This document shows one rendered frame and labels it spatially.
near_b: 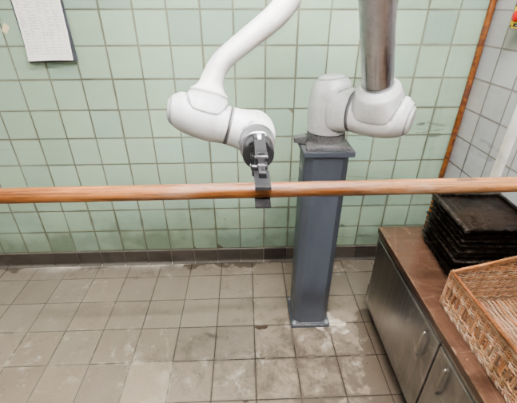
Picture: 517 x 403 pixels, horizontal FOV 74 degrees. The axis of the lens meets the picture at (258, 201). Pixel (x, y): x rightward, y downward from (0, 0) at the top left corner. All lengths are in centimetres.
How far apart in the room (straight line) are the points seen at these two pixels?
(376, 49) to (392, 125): 26
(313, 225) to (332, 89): 58
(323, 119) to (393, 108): 26
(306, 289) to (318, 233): 34
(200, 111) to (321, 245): 94
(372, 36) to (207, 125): 54
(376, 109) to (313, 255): 74
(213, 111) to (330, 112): 56
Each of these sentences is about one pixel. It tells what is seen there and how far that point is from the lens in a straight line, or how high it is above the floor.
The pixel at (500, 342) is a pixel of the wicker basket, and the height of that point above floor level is 70.
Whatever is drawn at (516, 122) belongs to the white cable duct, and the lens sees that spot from 186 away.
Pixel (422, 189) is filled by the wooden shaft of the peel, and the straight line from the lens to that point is 72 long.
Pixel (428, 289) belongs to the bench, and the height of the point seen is 58.
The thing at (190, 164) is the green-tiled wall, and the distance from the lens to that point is 200.
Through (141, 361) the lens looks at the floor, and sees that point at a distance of 192.
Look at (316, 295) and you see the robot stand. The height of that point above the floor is 22.
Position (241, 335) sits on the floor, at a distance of 192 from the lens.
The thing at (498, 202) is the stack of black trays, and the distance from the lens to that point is 170.
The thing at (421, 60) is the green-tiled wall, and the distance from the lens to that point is 203.
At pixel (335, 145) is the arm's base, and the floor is 102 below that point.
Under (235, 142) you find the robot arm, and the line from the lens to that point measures 91.
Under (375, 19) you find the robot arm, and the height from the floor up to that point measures 147.
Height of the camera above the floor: 150
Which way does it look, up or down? 30 degrees down
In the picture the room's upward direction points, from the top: straight up
